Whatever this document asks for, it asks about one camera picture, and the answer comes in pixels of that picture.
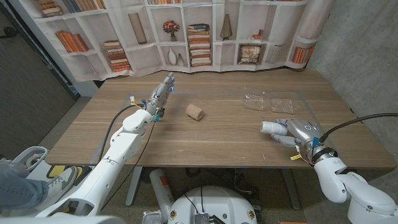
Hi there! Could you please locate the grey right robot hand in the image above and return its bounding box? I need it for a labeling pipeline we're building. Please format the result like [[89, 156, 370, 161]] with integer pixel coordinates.
[[269, 118, 338, 163]]

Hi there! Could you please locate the white round bin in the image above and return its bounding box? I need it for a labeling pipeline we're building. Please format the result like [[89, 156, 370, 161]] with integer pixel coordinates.
[[12, 145, 49, 172]]

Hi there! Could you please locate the printed bookshelf backdrop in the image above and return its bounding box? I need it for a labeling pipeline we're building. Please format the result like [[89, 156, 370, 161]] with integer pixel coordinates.
[[9, 0, 336, 82]]

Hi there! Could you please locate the black door handle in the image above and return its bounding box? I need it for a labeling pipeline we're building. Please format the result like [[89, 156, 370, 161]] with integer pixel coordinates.
[[0, 26, 19, 40]]

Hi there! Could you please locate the white string spool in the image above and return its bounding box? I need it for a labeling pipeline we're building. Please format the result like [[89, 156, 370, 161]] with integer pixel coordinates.
[[260, 120, 289, 137]]

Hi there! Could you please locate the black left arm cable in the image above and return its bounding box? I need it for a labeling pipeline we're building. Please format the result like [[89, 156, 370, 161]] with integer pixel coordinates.
[[98, 103, 147, 163]]

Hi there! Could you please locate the clear plastic clamshell container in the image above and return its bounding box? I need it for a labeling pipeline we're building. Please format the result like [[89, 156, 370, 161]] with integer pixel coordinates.
[[242, 86, 301, 114]]

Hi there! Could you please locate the person's leg in jeans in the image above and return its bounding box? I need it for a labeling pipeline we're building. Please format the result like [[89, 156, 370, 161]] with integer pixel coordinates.
[[0, 163, 50, 211]]

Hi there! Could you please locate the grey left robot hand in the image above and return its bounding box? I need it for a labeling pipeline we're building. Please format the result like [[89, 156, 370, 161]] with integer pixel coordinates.
[[144, 72, 175, 122]]

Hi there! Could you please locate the grey white sneaker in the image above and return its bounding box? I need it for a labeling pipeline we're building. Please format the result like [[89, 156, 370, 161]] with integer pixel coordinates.
[[43, 166, 78, 200]]

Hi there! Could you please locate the grey table leg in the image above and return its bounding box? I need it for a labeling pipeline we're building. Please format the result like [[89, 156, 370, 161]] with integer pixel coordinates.
[[281, 169, 301, 210], [125, 167, 143, 207]]

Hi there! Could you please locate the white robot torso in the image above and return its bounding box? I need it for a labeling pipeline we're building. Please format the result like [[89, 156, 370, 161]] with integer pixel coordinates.
[[167, 185, 258, 224]]

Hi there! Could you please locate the yellow black floor mat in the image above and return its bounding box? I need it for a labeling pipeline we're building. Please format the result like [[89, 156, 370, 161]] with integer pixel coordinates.
[[46, 164, 84, 184]]

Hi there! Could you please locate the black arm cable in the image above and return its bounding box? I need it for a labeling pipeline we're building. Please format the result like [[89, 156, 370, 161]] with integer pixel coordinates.
[[320, 113, 398, 144], [98, 103, 147, 163]]

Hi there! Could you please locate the white roll with orange label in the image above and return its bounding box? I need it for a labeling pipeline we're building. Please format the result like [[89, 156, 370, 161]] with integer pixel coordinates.
[[149, 168, 175, 215]]

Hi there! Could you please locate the foil tray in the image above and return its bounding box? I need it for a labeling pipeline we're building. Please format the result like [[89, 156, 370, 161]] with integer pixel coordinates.
[[142, 210, 162, 224]]

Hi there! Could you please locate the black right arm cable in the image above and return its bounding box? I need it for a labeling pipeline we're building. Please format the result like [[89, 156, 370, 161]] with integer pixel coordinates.
[[320, 113, 398, 144]]

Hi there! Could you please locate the brown cork cup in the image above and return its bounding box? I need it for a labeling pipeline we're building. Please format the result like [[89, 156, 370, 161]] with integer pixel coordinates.
[[185, 103, 205, 122]]

